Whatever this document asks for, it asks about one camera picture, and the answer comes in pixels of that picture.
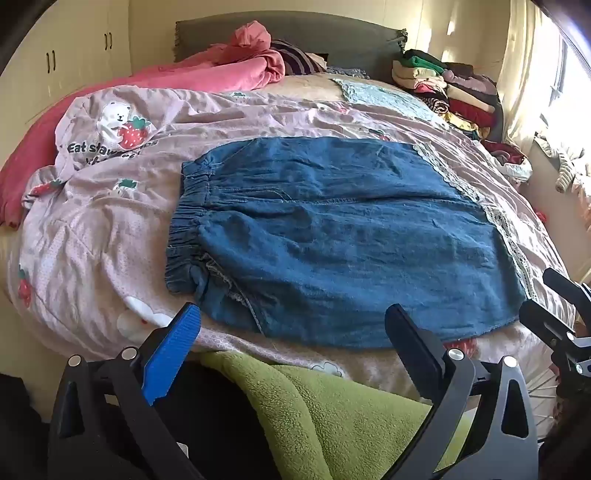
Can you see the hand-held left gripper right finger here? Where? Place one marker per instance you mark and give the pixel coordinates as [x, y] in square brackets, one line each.
[415, 355]

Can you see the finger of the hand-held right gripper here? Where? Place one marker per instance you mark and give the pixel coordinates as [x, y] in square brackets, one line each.
[564, 282]
[542, 323]

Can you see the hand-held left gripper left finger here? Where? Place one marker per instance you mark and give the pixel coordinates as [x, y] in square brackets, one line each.
[171, 350]

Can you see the blue denim pants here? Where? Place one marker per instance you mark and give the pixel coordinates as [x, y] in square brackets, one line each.
[346, 240]

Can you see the green fleece blanket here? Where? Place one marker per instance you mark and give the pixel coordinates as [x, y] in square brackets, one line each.
[332, 415]

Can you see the striped garment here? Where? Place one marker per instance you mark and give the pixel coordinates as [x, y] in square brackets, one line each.
[568, 170]

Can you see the red and white clothes heap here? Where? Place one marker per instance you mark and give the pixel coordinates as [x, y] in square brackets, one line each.
[510, 161]

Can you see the pink strawberry printed blanket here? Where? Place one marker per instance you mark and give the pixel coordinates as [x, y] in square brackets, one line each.
[115, 230]

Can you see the window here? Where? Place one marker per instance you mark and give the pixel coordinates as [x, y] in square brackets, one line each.
[577, 92]

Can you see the cream curtain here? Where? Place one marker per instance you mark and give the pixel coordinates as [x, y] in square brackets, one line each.
[531, 69]

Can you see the pile of folded clothes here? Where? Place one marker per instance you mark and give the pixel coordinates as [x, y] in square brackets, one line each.
[452, 87]

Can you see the light blue lace cloth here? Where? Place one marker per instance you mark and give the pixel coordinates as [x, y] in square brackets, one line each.
[383, 97]

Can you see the coral pink quilt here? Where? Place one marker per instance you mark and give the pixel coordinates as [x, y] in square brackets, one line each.
[207, 74]

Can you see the bed with beige sheet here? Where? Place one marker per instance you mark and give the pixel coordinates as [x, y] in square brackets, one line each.
[314, 85]

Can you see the purple striped cloth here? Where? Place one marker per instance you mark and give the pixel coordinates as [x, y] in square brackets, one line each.
[295, 60]

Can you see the cream wardrobe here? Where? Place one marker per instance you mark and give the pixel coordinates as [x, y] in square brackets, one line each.
[69, 46]

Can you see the grey bed headboard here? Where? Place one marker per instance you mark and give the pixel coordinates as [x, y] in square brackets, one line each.
[346, 41]

